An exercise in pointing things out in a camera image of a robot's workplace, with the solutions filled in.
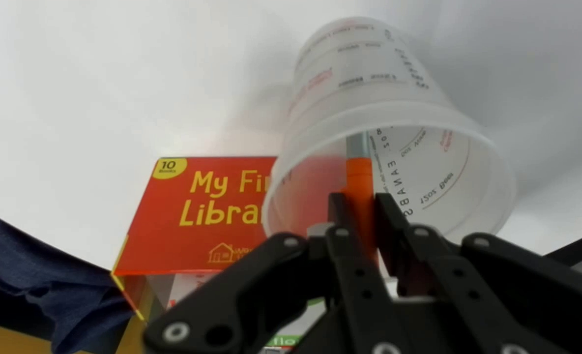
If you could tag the clear plastic measuring cup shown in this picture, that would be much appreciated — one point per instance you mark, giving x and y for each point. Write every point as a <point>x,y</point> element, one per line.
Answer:
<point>371,72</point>

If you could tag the red children's book box set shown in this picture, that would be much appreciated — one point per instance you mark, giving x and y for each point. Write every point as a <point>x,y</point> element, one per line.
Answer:
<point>194,218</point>

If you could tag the navy blue cloth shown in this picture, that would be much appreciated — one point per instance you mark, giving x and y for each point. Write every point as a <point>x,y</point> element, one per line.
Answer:
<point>36,288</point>

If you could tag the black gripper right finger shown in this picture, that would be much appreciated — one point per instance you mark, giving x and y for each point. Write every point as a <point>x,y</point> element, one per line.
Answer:
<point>488,296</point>

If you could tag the orange marker with grey cap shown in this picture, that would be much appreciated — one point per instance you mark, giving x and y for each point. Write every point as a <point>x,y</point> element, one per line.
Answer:
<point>359,184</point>

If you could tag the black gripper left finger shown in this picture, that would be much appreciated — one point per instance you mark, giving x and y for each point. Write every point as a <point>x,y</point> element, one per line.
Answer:
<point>357,296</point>

